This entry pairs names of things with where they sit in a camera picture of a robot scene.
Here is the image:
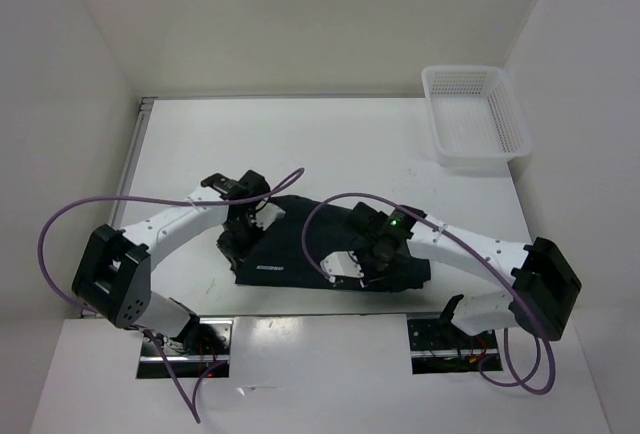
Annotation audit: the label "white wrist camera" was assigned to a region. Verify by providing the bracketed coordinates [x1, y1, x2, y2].
[320, 251, 364, 284]
[255, 203, 286, 230]

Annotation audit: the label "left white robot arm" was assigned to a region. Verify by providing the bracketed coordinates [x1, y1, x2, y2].
[72, 170, 271, 354]

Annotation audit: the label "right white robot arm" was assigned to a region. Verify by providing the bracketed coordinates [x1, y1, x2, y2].
[347, 202, 582, 347]

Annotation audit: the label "aluminium table edge rail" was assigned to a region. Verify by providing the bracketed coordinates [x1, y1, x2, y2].
[107, 97, 157, 226]

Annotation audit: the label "white plastic mesh basket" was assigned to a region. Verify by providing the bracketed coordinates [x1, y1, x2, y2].
[421, 65, 532, 170]

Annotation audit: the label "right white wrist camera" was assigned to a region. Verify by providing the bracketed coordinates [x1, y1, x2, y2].
[320, 251, 364, 284]

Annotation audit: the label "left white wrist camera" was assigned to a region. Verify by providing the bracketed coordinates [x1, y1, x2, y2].
[255, 203, 286, 230]

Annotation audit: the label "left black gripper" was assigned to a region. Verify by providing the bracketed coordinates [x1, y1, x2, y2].
[217, 214, 267, 270]

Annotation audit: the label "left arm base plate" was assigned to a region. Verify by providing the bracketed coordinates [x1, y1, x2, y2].
[136, 318, 234, 380]

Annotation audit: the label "dark navy shorts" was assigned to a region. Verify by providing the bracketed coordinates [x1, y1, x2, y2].
[231, 195, 431, 293]

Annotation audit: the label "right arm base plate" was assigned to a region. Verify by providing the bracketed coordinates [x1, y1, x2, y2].
[406, 314, 503, 375]

